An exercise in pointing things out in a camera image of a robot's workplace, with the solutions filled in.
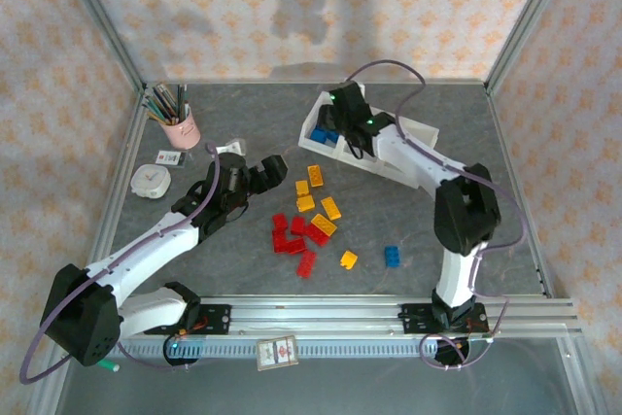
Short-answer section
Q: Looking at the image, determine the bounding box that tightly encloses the long red lego brick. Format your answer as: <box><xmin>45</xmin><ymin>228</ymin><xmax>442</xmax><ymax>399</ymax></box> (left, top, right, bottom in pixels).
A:
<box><xmin>304</xmin><ymin>223</ymin><xmax>330</xmax><ymax>247</ymax></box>
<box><xmin>296</xmin><ymin>250</ymin><xmax>318</xmax><ymax>279</ymax></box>

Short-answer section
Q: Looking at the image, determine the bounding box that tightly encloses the white card with red logo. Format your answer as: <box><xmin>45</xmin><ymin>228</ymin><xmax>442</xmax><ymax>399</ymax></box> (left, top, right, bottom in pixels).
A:
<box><xmin>156</xmin><ymin>150</ymin><xmax>189</xmax><ymax>168</ymax></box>

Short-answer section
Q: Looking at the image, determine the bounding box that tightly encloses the pink pencil cup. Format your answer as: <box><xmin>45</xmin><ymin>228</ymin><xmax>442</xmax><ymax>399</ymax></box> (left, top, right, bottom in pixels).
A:
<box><xmin>159</xmin><ymin>104</ymin><xmax>202</xmax><ymax>151</ymax></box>

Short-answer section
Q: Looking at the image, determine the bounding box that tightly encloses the white alarm clock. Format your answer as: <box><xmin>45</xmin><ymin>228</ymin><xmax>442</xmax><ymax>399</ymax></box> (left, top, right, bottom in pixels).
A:
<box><xmin>129</xmin><ymin>164</ymin><xmax>172</xmax><ymax>200</ymax></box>

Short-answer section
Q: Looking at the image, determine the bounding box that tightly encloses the playing card box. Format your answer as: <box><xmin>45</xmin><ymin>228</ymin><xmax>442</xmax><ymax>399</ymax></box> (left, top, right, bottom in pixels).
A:
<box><xmin>256</xmin><ymin>335</ymin><xmax>300</xmax><ymax>371</ymax></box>

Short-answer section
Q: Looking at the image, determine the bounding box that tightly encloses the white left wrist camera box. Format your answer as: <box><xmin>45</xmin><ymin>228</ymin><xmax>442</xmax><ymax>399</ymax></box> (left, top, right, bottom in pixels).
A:
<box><xmin>216</xmin><ymin>138</ymin><xmax>248</xmax><ymax>156</ymax></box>

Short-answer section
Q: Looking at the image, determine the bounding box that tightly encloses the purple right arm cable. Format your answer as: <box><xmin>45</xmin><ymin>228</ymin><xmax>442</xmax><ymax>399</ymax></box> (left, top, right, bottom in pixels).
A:
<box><xmin>342</xmin><ymin>59</ymin><xmax>529</xmax><ymax>371</ymax></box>

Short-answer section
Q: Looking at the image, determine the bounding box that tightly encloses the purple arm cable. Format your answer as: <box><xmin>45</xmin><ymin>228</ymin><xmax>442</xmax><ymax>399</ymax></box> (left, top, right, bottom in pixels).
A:
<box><xmin>18</xmin><ymin>141</ymin><xmax>220</xmax><ymax>386</ymax></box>
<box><xmin>342</xmin><ymin>59</ymin><xmax>529</xmax><ymax>371</ymax></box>

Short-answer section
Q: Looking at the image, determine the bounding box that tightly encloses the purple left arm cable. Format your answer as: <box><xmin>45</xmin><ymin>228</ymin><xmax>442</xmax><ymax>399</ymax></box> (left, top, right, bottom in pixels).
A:
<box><xmin>18</xmin><ymin>141</ymin><xmax>220</xmax><ymax>386</ymax></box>

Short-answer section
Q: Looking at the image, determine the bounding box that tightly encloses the aluminium table end rail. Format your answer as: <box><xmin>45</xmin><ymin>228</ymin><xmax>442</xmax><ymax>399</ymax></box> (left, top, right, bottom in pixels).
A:
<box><xmin>143</xmin><ymin>78</ymin><xmax>490</xmax><ymax>86</ymax></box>

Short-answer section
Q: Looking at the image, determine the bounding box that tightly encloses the aluminium table side rail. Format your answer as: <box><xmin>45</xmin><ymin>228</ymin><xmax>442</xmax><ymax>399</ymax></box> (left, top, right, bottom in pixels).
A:
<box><xmin>77</xmin><ymin>86</ymin><xmax>150</xmax><ymax>299</ymax></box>
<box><xmin>485</xmin><ymin>84</ymin><xmax>556</xmax><ymax>299</ymax></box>

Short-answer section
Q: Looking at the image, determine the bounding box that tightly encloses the aluminium mounting rail beam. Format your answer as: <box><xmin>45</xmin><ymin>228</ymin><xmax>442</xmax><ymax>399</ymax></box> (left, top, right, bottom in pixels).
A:
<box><xmin>52</xmin><ymin>295</ymin><xmax>582</xmax><ymax>338</ymax></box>

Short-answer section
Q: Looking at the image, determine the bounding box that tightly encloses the black round cable port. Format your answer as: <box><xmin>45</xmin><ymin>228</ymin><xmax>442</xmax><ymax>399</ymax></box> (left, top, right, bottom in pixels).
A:
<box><xmin>433</xmin><ymin>338</ymin><xmax>471</xmax><ymax>370</ymax></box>
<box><xmin>163</xmin><ymin>336</ymin><xmax>201</xmax><ymax>368</ymax></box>

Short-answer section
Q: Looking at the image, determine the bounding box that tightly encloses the grey slotted cable duct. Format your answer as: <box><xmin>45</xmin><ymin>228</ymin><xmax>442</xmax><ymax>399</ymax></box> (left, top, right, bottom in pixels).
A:
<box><xmin>116</xmin><ymin>338</ymin><xmax>495</xmax><ymax>359</ymax></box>

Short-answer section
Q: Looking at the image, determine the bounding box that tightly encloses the aluminium frame post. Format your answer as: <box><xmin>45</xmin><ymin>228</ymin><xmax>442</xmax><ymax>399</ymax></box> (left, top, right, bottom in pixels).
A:
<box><xmin>484</xmin><ymin>0</ymin><xmax>579</xmax><ymax>95</ymax></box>
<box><xmin>52</xmin><ymin>0</ymin><xmax>147</xmax><ymax>91</ymax></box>

